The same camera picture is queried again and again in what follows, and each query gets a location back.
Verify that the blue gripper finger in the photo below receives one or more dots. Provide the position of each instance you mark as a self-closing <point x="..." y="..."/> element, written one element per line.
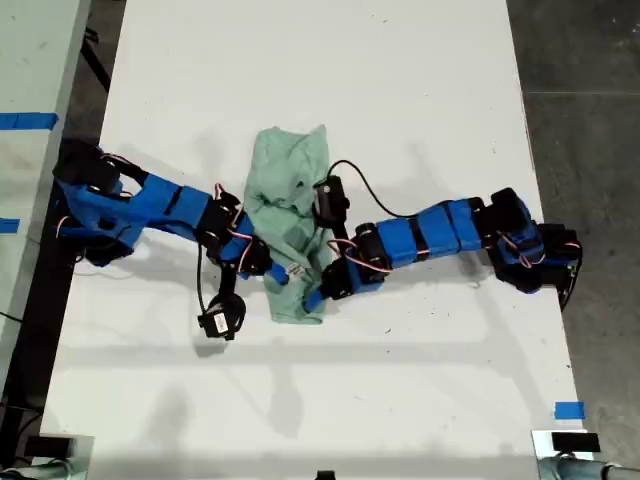
<point x="318" y="304"/>
<point x="279" y="271"/>
<point x="313" y="299"/>
<point x="277" y="278"/>

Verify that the pale green T-shirt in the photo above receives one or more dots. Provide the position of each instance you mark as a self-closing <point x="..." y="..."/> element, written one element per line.
<point x="280" y="225"/>

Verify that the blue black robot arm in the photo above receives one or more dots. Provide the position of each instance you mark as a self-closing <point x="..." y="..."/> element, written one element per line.
<point x="440" y="230"/>
<point x="160" y="205"/>

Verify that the tiny black block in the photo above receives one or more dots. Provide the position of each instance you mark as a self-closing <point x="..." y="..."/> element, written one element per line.
<point x="325" y="475"/>

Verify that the black metal strut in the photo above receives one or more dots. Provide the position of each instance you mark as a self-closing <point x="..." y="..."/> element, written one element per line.
<point x="97" y="62"/>

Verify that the blue tape square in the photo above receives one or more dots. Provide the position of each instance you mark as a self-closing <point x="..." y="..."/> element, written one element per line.
<point x="570" y="411"/>

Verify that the long blue tape strip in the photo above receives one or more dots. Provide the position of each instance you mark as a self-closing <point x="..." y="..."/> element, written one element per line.
<point x="27" y="121"/>

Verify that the small black box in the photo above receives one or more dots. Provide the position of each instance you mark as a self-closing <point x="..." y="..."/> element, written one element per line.
<point x="47" y="446"/>
<point x="575" y="442"/>

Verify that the pale side table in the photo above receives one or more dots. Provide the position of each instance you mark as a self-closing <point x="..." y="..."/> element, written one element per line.
<point x="35" y="60"/>

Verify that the black camera stalk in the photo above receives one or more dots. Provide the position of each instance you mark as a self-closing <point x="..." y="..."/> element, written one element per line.
<point x="342" y="236"/>
<point x="227" y="280"/>

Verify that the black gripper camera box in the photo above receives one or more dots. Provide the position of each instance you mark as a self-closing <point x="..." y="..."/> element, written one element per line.
<point x="222" y="317"/>
<point x="330" y="200"/>

